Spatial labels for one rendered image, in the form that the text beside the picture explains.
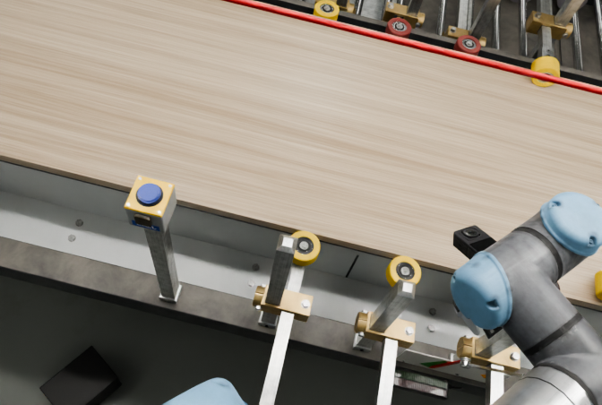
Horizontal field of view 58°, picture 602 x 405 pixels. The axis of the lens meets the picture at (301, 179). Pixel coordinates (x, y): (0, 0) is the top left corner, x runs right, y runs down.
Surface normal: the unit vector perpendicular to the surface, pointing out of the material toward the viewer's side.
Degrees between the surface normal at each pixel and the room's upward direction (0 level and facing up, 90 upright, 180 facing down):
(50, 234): 0
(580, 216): 2
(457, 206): 0
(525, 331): 61
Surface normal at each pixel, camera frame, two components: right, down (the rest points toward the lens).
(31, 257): 0.13, -0.52
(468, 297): -0.82, 0.41
